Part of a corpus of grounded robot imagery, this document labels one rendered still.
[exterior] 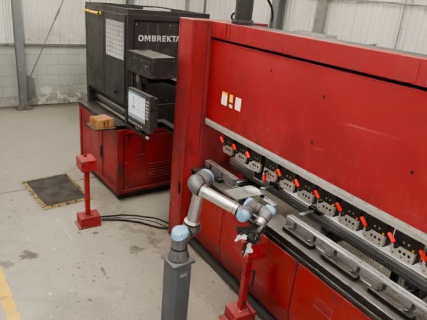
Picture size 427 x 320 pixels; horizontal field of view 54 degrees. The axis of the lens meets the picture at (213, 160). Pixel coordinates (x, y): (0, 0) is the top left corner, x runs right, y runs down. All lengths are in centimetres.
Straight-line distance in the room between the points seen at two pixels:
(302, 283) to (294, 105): 129
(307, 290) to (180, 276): 91
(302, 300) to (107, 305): 163
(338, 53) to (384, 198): 93
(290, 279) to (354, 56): 166
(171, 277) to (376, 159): 156
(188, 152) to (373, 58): 213
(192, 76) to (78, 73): 614
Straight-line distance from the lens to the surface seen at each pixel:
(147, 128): 397
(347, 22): 800
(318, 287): 309
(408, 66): 249
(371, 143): 266
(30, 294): 404
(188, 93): 390
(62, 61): 967
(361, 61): 266
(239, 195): 343
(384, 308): 281
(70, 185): 582
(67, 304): 388
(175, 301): 312
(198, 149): 415
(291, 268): 323
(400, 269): 309
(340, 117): 279
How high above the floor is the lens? 250
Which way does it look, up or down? 21 degrees down
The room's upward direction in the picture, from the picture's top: 5 degrees clockwise
